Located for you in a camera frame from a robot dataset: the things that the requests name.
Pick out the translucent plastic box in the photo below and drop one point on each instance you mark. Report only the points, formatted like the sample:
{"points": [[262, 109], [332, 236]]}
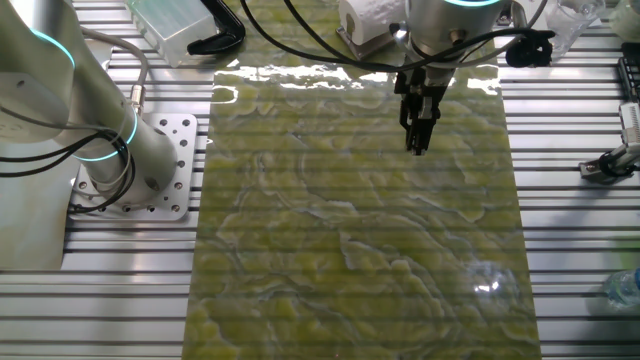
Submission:
{"points": [[175, 30]]}

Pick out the pale green round container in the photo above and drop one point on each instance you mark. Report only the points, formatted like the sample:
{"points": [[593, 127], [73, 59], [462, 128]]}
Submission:
{"points": [[627, 20]]}

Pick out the black keyboard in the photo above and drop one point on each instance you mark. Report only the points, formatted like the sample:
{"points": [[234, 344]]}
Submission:
{"points": [[631, 70]]}

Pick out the black C-clamp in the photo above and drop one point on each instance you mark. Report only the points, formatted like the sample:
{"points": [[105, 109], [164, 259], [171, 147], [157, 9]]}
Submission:
{"points": [[230, 35]]}

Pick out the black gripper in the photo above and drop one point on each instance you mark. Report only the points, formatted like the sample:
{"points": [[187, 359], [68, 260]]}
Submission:
{"points": [[410, 87]]}

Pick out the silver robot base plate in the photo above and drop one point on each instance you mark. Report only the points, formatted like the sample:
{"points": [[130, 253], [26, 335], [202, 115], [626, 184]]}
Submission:
{"points": [[175, 200]]}

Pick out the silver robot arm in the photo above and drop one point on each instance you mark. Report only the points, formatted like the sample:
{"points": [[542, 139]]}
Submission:
{"points": [[30, 75]]}

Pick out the small dark metal bracket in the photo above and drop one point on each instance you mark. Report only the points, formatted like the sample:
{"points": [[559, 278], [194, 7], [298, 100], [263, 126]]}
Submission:
{"points": [[502, 19]]}

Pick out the metal camera mount with ties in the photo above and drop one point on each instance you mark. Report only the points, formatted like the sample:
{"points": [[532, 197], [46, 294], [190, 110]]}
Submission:
{"points": [[620, 160]]}

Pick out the clear water bottle blue cap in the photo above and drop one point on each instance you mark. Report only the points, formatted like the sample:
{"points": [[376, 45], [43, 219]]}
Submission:
{"points": [[625, 289]]}

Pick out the green marble pattern mat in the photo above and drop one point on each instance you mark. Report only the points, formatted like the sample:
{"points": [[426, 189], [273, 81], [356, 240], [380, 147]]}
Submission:
{"points": [[350, 225]]}

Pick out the small silver ridged camera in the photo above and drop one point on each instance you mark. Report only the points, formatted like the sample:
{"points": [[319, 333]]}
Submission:
{"points": [[631, 125]]}

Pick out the clear glass cup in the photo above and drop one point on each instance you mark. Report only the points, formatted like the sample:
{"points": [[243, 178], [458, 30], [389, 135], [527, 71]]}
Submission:
{"points": [[570, 35]]}

